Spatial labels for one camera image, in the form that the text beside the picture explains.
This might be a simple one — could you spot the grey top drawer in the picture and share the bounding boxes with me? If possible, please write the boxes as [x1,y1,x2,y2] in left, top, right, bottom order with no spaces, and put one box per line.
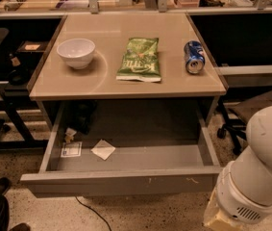
[21,99,221,197]

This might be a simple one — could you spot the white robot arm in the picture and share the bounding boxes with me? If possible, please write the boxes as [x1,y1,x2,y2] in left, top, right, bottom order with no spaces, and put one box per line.
[203,106,272,231]

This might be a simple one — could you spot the black object inside drawer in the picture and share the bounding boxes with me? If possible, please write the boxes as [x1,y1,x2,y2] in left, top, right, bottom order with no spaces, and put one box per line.
[69,100,97,134]

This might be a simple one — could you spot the grey drawer cabinet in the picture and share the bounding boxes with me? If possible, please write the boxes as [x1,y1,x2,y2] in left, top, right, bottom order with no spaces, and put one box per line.
[27,12,230,130]

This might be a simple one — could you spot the white square paper packet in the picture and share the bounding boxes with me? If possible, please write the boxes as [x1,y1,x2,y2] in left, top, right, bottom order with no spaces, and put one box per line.
[91,140,115,161]

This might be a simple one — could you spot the white label card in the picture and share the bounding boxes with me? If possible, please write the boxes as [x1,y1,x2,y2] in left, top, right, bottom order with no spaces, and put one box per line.
[61,141,82,158]

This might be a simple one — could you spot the small crumpled paper scrap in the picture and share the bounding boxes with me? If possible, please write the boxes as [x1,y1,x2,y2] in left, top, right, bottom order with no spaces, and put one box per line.
[64,128,77,142]

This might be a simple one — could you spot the blue soda can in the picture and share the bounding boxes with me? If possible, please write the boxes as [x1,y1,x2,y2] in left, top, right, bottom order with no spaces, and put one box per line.
[184,40,205,74]

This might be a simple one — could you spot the green chip bag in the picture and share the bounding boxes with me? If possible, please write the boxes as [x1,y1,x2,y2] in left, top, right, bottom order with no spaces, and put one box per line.
[116,38,161,83]

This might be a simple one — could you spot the white ceramic bowl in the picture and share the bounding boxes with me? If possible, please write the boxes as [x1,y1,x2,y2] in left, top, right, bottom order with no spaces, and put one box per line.
[57,38,95,69]

